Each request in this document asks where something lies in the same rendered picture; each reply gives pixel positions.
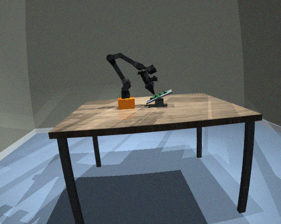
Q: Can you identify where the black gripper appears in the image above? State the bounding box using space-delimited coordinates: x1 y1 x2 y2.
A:
143 76 155 95

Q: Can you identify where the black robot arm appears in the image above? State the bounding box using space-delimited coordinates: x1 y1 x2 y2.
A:
106 53 158 99

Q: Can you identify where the grey switch panel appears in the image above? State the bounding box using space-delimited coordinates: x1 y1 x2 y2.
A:
146 90 172 107

